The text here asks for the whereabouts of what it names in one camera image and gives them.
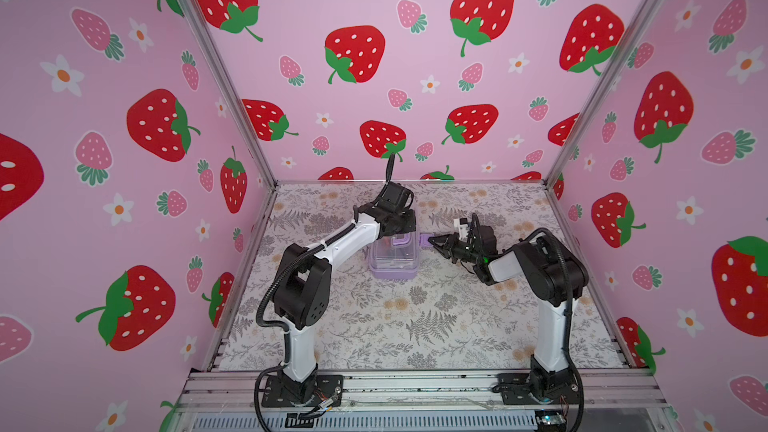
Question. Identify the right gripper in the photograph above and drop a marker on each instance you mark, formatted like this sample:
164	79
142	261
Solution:
446	248

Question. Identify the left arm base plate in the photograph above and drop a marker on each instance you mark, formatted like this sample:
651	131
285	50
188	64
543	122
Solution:
317	391

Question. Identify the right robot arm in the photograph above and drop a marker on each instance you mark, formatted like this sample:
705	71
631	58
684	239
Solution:
555	276

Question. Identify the purple plastic tool box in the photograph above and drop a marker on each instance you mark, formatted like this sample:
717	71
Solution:
397	257

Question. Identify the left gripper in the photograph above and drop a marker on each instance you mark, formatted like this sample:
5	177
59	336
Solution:
410	226

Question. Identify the aluminium frame rail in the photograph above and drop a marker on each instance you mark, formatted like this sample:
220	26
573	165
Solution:
437	400

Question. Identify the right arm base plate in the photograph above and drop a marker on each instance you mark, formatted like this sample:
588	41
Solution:
518	389

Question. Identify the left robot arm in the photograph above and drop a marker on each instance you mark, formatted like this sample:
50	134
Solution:
299	294

